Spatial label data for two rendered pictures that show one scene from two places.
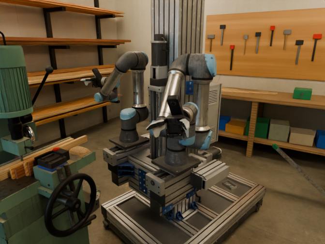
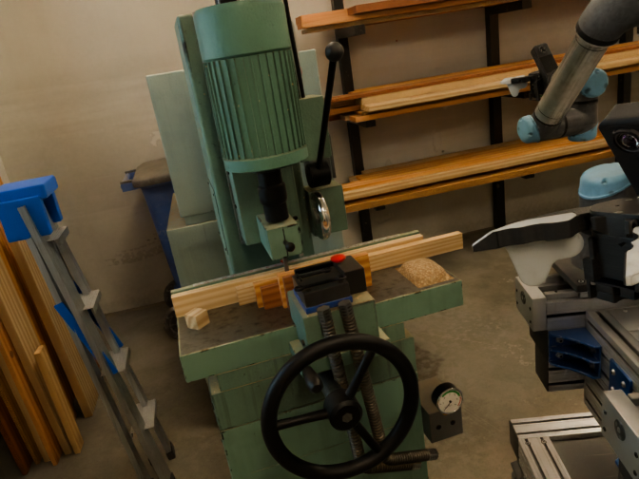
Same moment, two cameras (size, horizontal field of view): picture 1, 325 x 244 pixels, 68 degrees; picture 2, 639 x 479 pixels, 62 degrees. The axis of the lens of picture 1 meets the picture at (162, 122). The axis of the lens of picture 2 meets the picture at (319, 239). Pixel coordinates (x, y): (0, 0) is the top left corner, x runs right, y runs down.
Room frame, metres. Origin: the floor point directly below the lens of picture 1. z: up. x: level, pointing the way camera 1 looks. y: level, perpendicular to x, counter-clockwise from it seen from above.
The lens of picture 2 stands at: (0.42, -0.18, 1.40)
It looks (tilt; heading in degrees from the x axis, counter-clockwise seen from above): 19 degrees down; 49
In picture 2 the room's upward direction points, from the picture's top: 9 degrees counter-clockwise
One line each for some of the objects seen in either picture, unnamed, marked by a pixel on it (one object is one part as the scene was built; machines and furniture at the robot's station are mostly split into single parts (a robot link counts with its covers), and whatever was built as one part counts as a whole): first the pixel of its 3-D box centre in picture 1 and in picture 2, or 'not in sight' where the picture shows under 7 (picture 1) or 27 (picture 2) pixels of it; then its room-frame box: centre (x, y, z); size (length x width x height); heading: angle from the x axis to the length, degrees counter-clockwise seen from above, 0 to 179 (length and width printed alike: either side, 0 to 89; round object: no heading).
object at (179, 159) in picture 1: (176, 153); not in sight; (1.35, -0.09, 0.87); 0.15 x 0.15 x 0.10
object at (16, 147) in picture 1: (17, 145); (280, 236); (1.10, 0.73, 1.03); 0.14 x 0.07 x 0.09; 62
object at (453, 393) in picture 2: (95, 195); (446, 400); (1.22, 0.40, 0.65); 0.06 x 0.04 x 0.08; 152
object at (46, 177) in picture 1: (55, 172); (332, 315); (1.04, 0.52, 0.92); 0.15 x 0.13 x 0.09; 152
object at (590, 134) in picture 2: (111, 94); (576, 121); (1.95, 0.42, 1.12); 0.11 x 0.08 x 0.11; 148
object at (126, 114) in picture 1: (128, 118); (609, 195); (1.71, 0.25, 0.98); 0.13 x 0.12 x 0.14; 148
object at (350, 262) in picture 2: (55, 158); (329, 281); (1.04, 0.52, 0.99); 0.13 x 0.11 x 0.06; 152
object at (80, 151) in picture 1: (79, 149); (422, 267); (1.31, 0.50, 0.91); 0.12 x 0.09 x 0.03; 62
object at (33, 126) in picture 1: (26, 132); (325, 207); (1.32, 0.80, 1.02); 0.09 x 0.07 x 0.12; 152
